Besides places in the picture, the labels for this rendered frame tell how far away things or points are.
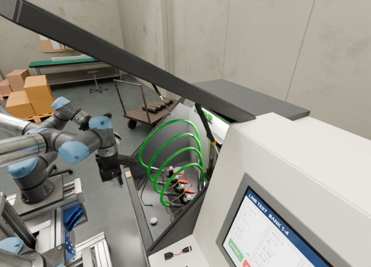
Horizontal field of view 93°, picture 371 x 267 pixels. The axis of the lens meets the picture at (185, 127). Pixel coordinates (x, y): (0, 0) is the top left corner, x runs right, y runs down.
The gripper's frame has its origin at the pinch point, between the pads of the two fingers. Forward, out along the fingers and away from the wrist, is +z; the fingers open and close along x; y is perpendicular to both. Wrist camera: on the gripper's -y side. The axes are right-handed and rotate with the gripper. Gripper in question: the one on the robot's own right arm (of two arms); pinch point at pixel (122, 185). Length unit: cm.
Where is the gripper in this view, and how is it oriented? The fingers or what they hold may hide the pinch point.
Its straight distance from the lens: 92.1
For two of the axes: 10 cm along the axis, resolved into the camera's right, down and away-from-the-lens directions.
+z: 0.1, 8.7, 4.9
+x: 4.4, 4.4, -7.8
